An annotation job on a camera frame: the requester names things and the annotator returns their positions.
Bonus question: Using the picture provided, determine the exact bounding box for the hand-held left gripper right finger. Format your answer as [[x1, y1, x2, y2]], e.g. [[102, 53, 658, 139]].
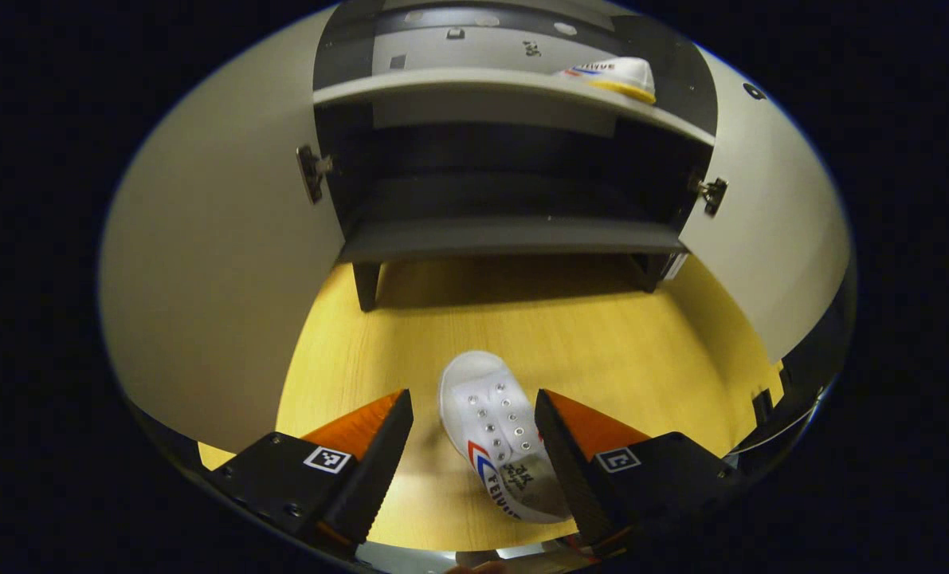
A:
[[533, 388, 747, 557]]

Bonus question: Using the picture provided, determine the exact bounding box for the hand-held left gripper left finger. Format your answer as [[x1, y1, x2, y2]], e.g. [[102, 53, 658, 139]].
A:
[[206, 389, 414, 548]]

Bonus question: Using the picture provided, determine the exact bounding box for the white canvas shoe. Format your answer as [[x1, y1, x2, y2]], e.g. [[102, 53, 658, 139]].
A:
[[437, 350, 576, 525], [557, 56, 657, 105]]

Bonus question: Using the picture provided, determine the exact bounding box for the grey cabinet door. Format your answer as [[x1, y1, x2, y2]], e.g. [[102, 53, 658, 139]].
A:
[[676, 46, 853, 365], [98, 6, 349, 453]]

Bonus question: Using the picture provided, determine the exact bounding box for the grey shoe cabinet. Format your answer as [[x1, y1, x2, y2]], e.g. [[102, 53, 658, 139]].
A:
[[312, 0, 720, 313]]

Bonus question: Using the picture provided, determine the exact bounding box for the metal door hinge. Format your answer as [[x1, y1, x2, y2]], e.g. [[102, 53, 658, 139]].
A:
[[296, 143, 336, 205], [691, 175, 729, 218]]

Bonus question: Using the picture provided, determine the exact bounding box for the white cabinet shelf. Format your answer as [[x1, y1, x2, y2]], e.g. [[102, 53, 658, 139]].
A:
[[312, 67, 718, 148]]

